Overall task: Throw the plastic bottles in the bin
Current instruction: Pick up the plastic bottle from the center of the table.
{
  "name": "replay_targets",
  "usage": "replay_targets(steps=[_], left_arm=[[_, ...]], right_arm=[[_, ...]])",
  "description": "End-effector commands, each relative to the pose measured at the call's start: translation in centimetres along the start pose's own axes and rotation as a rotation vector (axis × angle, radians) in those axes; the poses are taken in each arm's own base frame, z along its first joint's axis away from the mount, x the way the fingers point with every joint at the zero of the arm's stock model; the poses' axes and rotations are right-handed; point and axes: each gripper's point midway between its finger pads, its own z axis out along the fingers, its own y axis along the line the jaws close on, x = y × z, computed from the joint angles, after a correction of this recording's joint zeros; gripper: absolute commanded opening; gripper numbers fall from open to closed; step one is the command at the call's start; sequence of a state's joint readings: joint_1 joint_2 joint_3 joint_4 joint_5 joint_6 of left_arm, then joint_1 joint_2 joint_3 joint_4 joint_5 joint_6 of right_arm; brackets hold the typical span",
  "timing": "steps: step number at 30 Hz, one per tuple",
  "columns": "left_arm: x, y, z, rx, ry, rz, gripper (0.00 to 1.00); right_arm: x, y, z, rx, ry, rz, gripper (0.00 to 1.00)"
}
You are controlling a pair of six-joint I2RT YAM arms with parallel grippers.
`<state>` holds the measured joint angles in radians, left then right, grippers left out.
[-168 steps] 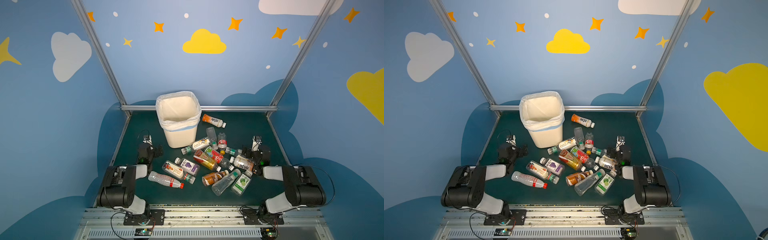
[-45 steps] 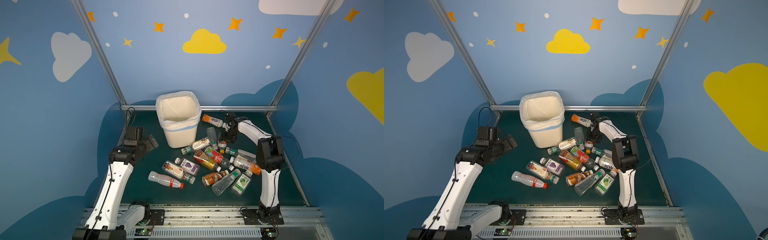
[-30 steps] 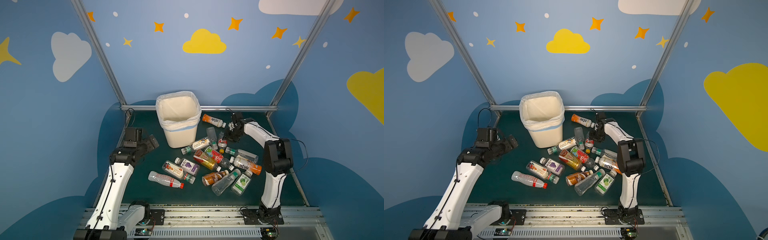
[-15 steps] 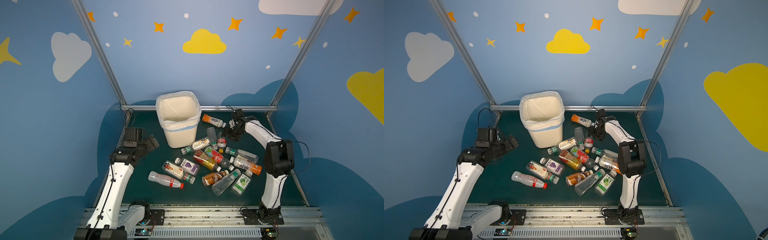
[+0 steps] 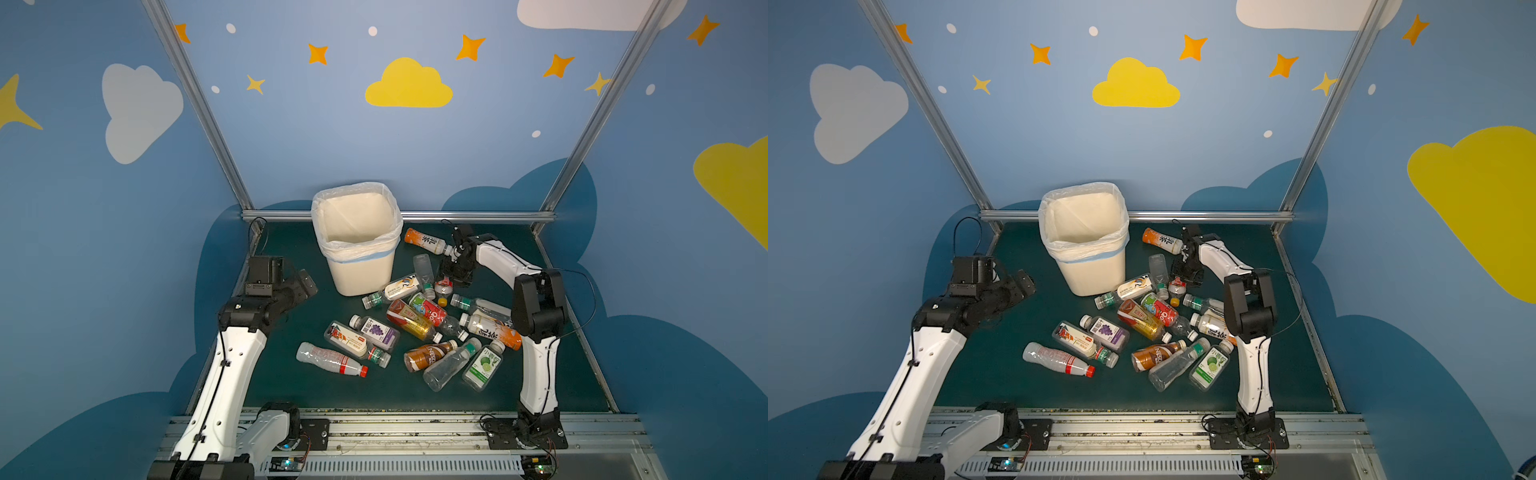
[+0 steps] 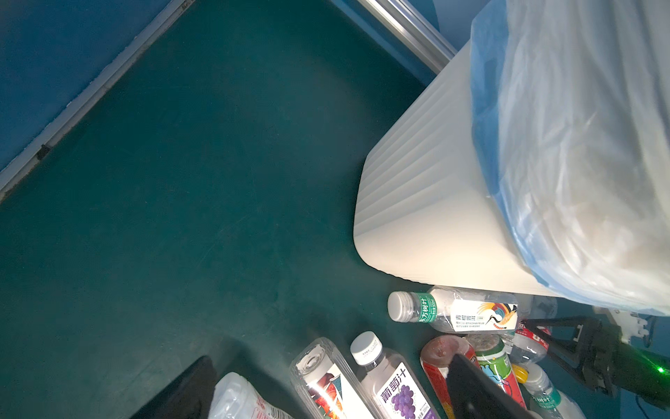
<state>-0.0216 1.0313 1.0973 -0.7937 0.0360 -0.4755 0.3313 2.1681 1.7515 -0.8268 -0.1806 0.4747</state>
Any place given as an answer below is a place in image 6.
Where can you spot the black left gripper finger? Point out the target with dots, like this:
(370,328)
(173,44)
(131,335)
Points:
(188,396)

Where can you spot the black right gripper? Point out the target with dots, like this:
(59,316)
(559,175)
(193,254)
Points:
(585,348)

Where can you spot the red cap water bottle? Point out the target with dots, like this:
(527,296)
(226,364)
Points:
(236,398)

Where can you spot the small clear squashed bottle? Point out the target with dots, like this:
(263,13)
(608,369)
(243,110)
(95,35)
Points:
(527,347)

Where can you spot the grape juice purple label bottle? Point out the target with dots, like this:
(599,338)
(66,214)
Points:
(388,380)

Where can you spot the yellow tea red label bottle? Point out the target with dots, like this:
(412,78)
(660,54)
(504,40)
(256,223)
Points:
(435,359)

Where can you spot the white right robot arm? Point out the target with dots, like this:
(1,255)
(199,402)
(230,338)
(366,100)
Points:
(649,372)

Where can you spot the white ribbed plastic bin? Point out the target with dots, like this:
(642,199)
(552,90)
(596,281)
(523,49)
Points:
(423,210)

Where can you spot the clear blue-edged bin liner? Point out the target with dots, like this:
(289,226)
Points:
(570,120)

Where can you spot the red green label soda bottle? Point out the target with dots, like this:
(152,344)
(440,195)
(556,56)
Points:
(494,361)

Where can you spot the clear green cap water bottle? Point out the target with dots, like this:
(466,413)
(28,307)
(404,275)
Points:
(551,402)

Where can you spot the crane label clear bottle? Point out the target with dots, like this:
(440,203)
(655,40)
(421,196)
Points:
(469,312)

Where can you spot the aluminium frame back rail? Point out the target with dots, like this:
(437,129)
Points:
(413,30)

